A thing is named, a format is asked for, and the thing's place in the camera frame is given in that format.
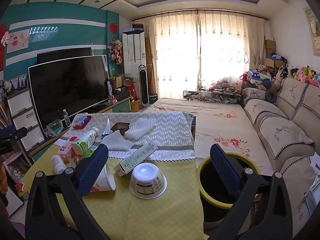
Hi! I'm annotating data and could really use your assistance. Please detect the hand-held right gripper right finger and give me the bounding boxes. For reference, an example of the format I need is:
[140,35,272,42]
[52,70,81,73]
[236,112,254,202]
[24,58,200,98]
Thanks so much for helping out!
[207,144,302,240]

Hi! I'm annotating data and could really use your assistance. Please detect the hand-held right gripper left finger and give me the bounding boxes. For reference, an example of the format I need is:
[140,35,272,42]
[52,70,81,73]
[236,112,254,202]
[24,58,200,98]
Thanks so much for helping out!
[25,144,118,240]

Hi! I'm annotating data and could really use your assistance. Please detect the black bin with yellow rim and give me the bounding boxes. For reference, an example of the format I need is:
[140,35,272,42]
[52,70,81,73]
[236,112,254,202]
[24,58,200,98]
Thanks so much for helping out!
[197,152,260,228]

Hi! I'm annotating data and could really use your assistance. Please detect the white paper cup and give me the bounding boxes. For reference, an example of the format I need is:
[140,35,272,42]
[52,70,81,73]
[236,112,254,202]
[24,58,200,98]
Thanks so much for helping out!
[89,164,117,192]

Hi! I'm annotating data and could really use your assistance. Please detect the small white bottle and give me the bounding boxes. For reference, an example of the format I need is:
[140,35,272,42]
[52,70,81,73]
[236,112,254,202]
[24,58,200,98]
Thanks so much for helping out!
[51,155,66,175]

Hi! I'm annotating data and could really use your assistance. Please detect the long white carton box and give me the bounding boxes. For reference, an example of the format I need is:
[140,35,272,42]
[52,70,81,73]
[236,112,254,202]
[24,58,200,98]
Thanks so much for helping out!
[114,142,158,177]

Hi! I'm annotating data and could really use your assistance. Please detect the white printed paper bowl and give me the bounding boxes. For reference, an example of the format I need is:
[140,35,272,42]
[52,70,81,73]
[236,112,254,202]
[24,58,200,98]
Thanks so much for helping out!
[129,162,167,198]

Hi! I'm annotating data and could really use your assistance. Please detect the white plastic drawer unit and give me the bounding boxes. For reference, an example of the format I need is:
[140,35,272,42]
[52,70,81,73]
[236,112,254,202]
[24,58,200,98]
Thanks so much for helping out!
[6,87,45,153]

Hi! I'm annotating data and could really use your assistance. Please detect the stack of books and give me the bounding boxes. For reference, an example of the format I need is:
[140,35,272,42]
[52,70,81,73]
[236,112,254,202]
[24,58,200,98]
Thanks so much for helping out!
[0,100,33,188]

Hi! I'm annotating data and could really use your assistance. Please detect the white bottle with green label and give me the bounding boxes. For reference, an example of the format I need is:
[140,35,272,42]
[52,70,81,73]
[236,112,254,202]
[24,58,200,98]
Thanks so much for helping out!
[71,127,99,155]

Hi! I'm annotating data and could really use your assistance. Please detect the pink drink carton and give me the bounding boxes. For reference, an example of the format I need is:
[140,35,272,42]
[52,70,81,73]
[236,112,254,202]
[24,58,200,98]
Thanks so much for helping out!
[57,140,81,167]

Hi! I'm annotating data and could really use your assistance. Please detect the white paper towel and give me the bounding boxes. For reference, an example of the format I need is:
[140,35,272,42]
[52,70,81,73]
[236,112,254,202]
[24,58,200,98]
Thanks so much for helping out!
[102,130,133,152]

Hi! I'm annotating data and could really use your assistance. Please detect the clear bag with greens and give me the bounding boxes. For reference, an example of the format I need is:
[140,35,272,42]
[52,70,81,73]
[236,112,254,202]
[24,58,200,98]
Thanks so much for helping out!
[47,119,64,137]

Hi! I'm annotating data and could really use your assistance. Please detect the blue white cone wrapper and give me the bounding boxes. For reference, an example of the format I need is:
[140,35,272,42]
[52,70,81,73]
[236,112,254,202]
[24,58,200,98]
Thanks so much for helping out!
[101,119,111,138]

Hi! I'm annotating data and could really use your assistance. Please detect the brown plastic tray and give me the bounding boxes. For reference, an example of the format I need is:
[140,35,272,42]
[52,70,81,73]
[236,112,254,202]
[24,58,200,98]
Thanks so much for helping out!
[110,122,130,133]

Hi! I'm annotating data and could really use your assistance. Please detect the clear water bottle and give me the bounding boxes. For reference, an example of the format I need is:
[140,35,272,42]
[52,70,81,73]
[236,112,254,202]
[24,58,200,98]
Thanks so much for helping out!
[62,109,71,127]

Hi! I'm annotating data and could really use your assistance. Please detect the beige chevron cloth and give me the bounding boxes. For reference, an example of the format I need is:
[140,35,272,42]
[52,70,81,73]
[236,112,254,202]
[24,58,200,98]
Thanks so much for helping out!
[54,111,197,160]

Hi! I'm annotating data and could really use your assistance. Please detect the white cabinet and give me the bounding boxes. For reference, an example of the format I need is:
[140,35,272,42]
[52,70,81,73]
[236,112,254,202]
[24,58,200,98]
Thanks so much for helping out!
[4,191,25,217]

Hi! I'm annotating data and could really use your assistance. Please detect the beige sofa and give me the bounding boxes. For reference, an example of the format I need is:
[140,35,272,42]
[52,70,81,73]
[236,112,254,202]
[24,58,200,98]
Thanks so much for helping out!
[241,77,320,235]

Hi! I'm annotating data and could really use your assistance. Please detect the glass coffee table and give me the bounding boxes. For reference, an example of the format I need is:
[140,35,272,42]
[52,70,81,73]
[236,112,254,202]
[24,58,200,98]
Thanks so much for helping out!
[182,87,242,104]

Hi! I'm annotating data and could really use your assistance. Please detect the large curved television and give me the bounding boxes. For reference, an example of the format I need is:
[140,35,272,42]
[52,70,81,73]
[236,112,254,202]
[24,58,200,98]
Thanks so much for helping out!
[28,54,110,130]

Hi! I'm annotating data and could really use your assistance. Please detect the yellow checked tablecloth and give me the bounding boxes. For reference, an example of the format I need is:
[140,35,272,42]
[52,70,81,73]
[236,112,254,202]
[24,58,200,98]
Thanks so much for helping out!
[22,145,210,240]

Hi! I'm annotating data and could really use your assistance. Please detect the cardboard boxes by television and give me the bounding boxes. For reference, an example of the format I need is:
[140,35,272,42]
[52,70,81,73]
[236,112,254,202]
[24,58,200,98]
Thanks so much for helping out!
[110,74,137,88]

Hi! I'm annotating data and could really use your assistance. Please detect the blue star bag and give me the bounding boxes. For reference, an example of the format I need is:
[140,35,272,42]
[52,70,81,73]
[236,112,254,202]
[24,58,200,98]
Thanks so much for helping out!
[247,70,272,81]

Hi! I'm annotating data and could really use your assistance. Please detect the white tower fan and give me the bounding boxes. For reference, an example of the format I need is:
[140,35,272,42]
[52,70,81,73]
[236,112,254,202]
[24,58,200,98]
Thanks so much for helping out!
[138,65,148,105]

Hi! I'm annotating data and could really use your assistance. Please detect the beige embroidered curtains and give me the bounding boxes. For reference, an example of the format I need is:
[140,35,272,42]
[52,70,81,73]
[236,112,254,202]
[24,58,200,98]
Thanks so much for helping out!
[149,10,265,100]

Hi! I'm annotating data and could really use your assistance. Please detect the pink artificial flower bunch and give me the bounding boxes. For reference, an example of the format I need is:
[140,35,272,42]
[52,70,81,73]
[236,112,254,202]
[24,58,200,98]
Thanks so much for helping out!
[108,37,123,65]

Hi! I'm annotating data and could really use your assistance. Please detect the pile of plush toys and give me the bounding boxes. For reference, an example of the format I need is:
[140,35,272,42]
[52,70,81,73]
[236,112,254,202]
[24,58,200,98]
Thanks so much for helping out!
[240,65,320,90]

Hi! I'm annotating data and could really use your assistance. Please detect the stacked cardboard boxes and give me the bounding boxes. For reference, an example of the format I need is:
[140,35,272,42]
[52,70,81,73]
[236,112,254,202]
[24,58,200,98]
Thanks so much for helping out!
[264,39,287,68]

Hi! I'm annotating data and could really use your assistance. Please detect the white standing air conditioner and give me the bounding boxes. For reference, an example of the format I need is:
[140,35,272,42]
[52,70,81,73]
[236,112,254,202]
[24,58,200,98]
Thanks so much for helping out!
[122,31,147,105]

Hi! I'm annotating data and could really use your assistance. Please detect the cartoon wall poster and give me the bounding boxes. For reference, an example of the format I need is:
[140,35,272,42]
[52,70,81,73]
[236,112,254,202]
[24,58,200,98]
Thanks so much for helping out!
[6,29,31,54]

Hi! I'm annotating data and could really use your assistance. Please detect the red wall decoration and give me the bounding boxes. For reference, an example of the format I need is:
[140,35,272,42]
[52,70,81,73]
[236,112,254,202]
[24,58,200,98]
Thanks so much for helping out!
[0,24,7,47]

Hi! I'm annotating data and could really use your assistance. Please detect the framed wall pictures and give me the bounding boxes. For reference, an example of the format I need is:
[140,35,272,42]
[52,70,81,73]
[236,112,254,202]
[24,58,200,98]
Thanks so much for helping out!
[304,6,320,55]

